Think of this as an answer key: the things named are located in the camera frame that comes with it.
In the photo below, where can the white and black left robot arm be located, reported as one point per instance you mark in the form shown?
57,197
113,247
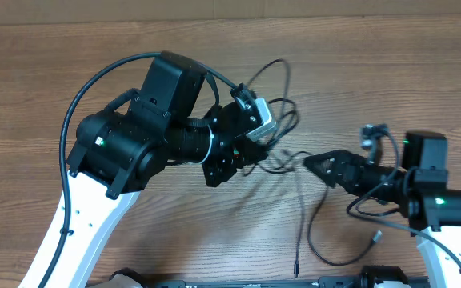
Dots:
118,150

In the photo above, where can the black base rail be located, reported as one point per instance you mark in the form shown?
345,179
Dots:
370,276

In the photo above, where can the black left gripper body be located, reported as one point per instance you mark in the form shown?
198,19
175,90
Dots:
220,160

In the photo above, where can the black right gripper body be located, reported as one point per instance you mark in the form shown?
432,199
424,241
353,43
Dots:
361,177

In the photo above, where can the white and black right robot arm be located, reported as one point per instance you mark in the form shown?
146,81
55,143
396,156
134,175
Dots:
404,188

